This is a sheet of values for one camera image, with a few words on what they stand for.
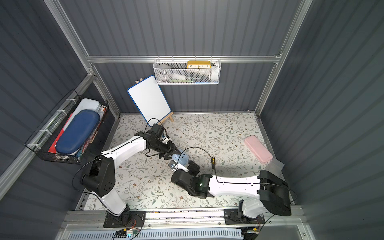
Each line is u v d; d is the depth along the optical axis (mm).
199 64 869
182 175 560
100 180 473
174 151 807
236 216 738
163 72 829
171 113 1105
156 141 745
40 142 607
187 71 893
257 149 966
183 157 834
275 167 898
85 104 787
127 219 684
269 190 443
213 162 915
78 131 679
